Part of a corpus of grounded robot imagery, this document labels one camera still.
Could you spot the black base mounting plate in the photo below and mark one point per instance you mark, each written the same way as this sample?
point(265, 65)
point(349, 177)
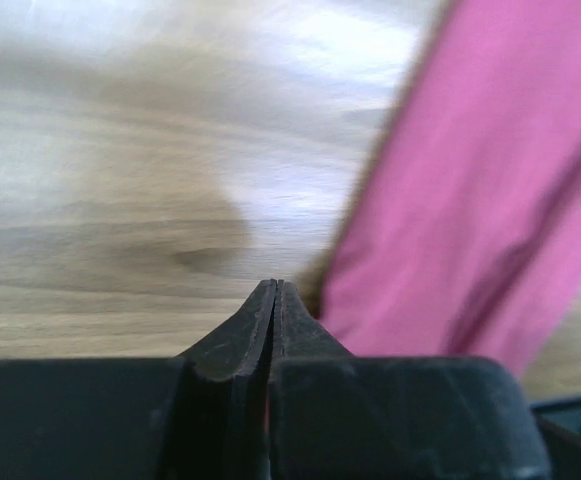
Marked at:
point(559, 421)

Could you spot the maroon tank top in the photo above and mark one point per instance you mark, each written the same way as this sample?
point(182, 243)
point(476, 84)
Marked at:
point(466, 239)

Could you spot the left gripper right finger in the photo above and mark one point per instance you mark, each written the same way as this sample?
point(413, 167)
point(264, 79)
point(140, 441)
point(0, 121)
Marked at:
point(333, 415)

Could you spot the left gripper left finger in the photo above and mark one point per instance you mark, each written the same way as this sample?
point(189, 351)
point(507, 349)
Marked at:
point(198, 415)

